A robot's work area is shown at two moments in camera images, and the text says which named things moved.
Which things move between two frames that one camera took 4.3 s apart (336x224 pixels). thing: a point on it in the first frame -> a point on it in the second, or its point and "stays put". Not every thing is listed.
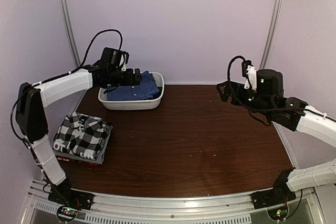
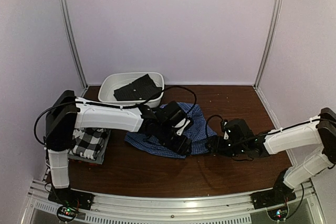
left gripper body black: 116,80 -> 164,138
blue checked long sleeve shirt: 145,89 -> 198,135
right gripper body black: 259,102 -> 236,148
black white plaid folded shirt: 81,135 stays put
